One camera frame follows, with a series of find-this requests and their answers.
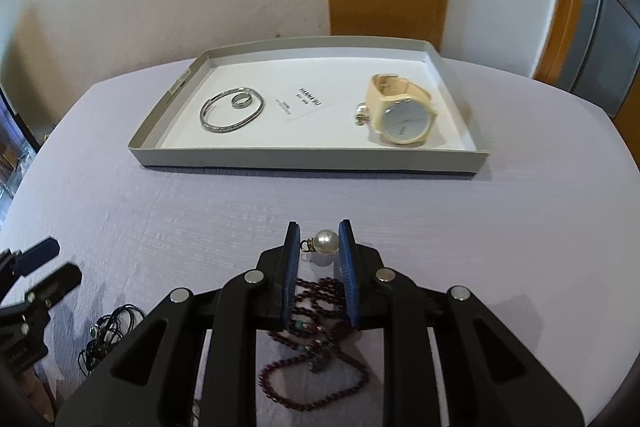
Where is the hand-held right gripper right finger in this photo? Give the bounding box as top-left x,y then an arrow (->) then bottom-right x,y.
337,219 -> 586,427

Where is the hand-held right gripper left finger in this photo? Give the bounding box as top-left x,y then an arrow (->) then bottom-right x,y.
55,221 -> 303,427

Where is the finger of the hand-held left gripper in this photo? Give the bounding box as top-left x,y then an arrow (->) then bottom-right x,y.
30,263 -> 82,308
11,237 -> 61,275

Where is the black cord necklace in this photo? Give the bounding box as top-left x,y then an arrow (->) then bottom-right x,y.
79,304 -> 146,370

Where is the dark red bead necklace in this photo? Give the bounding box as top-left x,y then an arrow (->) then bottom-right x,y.
259,277 -> 371,413

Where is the grey cardboard tray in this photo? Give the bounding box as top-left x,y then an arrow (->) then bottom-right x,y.
128,34 -> 490,180

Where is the cream wristwatch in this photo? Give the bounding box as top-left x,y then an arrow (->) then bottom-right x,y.
370,73 -> 435,146

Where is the silver bangle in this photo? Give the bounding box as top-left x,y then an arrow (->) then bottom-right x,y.
201,85 -> 267,134

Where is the shelf with small items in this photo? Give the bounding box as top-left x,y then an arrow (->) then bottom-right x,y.
0,97 -> 41,228

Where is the lilac tablecloth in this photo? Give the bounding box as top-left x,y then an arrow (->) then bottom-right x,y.
0,42 -> 640,427

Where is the white paper slip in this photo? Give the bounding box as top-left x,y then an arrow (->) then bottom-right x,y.
272,82 -> 337,125

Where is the glass door with wooden frame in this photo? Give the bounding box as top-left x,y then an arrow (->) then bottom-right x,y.
532,0 -> 640,128

